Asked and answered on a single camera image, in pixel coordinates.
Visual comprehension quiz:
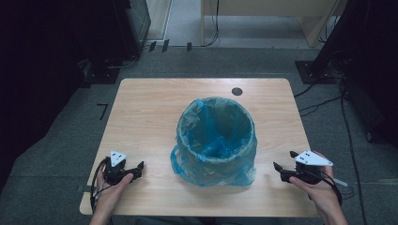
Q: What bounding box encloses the person's right hand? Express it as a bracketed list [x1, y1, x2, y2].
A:
[289, 164, 343, 218]

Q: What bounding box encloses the hanging black cable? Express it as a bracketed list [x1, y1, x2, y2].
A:
[205, 0, 221, 48]

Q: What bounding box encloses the blue plastic bag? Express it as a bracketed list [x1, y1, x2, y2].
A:
[169, 97, 258, 188]

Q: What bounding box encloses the black curtain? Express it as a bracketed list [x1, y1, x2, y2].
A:
[313, 0, 398, 148]
[0, 0, 140, 191]

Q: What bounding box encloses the light wooden desk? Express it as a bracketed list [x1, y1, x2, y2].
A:
[200, 0, 348, 49]

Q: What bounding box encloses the left hand-held gripper cable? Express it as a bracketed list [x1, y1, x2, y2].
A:
[89, 157, 111, 215]

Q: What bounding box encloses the dark cabinet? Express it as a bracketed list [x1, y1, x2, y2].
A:
[125, 0, 152, 59]

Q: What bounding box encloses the black stand base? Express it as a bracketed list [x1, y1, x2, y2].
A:
[295, 60, 338, 84]
[78, 58, 122, 86]

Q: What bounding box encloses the person's left hand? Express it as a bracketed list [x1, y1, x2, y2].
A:
[92, 172, 134, 218]

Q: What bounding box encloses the hand-held gripper cable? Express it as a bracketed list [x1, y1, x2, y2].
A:
[89, 157, 111, 215]
[308, 168, 355, 208]

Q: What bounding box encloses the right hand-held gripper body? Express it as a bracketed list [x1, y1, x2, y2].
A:
[290, 150, 334, 186]

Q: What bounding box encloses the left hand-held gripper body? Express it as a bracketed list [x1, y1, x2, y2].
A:
[102, 149, 133, 186]

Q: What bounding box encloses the right hand-held gripper cable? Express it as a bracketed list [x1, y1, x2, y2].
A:
[308, 168, 355, 208]

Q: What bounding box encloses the long black floor cable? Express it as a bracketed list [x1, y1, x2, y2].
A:
[338, 82, 368, 225]

